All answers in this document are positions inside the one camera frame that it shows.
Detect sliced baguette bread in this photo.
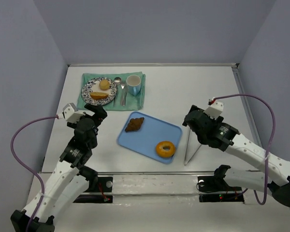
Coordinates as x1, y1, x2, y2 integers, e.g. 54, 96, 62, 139
90, 92, 109, 100

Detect small round bun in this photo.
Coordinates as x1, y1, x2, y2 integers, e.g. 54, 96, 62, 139
99, 79, 110, 90

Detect metal tongs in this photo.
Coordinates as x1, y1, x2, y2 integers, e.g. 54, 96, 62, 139
184, 129, 201, 166

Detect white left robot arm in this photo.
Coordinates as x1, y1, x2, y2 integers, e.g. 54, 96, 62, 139
10, 103, 107, 232

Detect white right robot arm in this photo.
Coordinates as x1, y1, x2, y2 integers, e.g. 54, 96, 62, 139
183, 102, 290, 208

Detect green cloth napkin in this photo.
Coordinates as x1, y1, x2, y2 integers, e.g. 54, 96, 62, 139
81, 72, 146, 111

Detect blue floral plate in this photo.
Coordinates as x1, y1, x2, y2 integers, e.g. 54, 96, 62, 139
81, 77, 117, 106

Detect metal fork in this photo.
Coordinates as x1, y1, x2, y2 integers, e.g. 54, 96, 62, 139
120, 84, 126, 106

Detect dark chocolate croissant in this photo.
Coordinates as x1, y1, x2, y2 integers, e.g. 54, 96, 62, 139
125, 117, 145, 132

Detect metal spoon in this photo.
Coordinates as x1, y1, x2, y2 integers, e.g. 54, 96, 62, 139
113, 77, 122, 106

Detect light blue mug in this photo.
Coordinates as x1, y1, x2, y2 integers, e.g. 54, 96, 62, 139
126, 75, 142, 96

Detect orange bagel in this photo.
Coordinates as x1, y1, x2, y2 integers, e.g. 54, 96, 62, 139
155, 141, 176, 158

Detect blue plastic tray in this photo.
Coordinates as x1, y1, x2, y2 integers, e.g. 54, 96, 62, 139
117, 111, 182, 164

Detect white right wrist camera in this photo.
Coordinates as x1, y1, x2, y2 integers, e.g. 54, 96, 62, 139
204, 100, 224, 119

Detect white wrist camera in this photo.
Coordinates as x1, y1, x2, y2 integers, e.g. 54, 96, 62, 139
58, 103, 85, 123
204, 100, 224, 119

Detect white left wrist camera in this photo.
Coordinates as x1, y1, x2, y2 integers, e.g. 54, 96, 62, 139
58, 103, 85, 123

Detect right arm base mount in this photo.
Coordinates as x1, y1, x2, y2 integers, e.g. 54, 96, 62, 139
196, 165, 245, 203

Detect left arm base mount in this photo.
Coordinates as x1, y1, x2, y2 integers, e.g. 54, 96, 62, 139
73, 176, 113, 204

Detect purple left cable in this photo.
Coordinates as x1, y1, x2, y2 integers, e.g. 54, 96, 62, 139
10, 116, 62, 232

